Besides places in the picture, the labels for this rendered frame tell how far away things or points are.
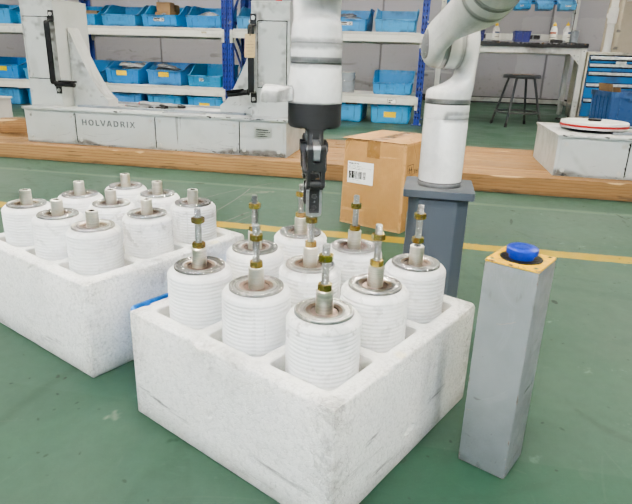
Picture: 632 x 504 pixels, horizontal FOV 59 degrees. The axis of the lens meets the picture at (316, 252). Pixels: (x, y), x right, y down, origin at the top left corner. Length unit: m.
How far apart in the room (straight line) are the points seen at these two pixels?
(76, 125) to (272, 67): 1.10
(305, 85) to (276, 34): 2.07
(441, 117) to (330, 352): 0.65
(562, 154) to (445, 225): 1.61
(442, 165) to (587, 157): 1.65
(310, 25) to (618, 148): 2.19
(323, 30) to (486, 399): 0.54
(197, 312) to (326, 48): 0.41
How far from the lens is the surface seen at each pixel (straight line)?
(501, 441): 0.85
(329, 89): 0.77
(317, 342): 0.67
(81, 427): 0.97
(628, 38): 7.08
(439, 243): 1.22
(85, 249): 1.05
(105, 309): 1.05
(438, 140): 1.19
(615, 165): 2.83
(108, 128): 3.16
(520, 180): 2.68
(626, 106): 5.22
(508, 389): 0.81
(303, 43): 0.77
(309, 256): 0.84
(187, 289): 0.82
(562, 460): 0.95
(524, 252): 0.75
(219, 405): 0.80
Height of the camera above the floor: 0.55
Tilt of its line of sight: 19 degrees down
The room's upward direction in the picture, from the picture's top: 2 degrees clockwise
